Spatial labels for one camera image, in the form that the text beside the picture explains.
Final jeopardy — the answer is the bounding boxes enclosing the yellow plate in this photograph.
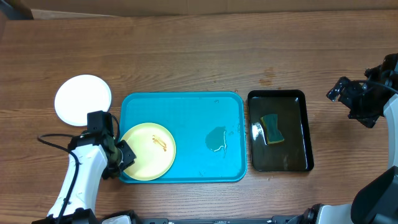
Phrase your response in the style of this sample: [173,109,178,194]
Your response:
[122,123,177,181]

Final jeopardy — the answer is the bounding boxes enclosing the white plate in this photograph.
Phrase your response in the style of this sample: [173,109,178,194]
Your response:
[54,74,112,126]

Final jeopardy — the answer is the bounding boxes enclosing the green yellow sponge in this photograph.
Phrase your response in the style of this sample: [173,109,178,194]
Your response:
[261,114,284,145]

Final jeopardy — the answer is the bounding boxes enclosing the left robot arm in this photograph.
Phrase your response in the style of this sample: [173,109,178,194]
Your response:
[35,111,136,223]

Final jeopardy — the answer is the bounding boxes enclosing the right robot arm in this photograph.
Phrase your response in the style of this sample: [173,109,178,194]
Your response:
[287,54,397,224]

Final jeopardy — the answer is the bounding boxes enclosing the black water tray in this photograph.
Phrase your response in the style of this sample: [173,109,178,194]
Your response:
[248,90,314,172]

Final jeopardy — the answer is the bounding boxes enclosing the teal plastic tray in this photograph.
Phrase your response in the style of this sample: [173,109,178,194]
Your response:
[120,91,248,184]

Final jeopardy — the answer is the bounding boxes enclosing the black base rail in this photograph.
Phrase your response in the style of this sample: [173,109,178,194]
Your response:
[99,214,296,224]

